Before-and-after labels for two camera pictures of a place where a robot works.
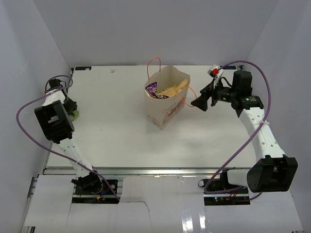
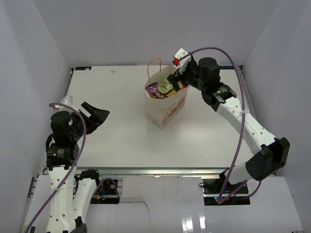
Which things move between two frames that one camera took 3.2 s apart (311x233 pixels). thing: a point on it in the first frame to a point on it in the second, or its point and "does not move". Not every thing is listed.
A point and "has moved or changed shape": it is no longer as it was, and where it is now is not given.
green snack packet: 75,116 has moved or changed shape
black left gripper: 73,106 to 97,117
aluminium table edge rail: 145,171 does not move
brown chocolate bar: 152,89 does not move
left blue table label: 83,68 does not move
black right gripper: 201,102 to 174,81
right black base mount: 218,191 does not move
